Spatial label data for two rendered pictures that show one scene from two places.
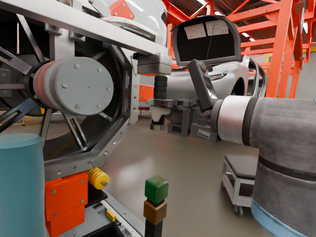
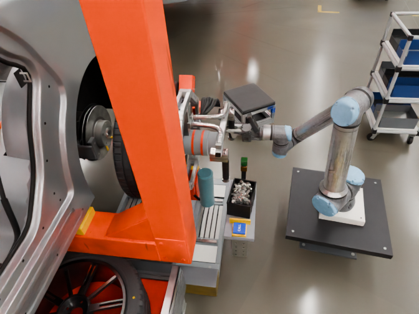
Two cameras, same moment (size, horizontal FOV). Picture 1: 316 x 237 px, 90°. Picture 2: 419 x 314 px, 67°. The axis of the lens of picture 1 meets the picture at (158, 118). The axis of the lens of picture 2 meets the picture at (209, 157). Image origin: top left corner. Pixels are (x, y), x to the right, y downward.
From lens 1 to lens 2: 1.62 m
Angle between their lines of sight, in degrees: 45
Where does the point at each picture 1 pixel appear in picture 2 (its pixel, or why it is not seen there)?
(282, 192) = (280, 149)
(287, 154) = (280, 142)
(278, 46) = not seen: outside the picture
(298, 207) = (283, 151)
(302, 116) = (282, 134)
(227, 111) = (265, 134)
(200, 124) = (254, 136)
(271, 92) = not seen: outside the picture
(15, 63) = not seen: hidden behind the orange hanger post
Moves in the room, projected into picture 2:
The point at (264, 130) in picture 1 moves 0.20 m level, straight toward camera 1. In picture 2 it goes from (275, 138) to (280, 162)
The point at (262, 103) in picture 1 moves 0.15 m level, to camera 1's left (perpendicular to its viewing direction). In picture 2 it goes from (274, 131) to (254, 141)
